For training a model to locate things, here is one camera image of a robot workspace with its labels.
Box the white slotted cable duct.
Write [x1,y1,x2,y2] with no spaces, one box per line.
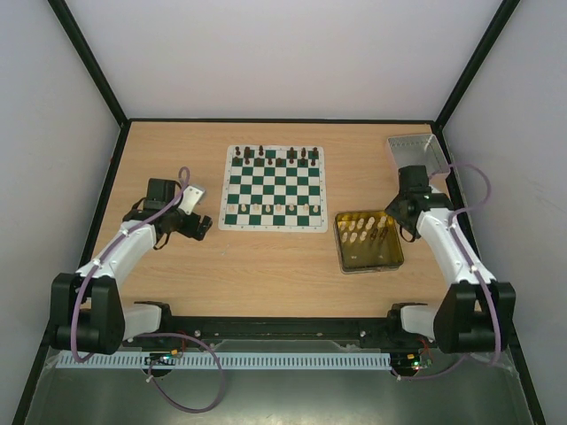
[56,352,391,371]

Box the gold tin tray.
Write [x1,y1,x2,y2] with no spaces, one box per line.
[333,210,404,274]

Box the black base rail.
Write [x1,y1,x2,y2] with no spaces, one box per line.
[123,314,517,355]

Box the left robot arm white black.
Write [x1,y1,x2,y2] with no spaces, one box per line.
[49,178,212,362]

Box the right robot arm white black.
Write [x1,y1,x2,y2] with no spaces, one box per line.
[386,165,516,364]

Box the black enclosure frame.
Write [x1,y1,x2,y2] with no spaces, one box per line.
[8,0,548,425]

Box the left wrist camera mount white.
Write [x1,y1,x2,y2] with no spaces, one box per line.
[177,185,206,216]

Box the green white chess board mat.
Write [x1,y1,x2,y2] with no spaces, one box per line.
[218,144,329,234]

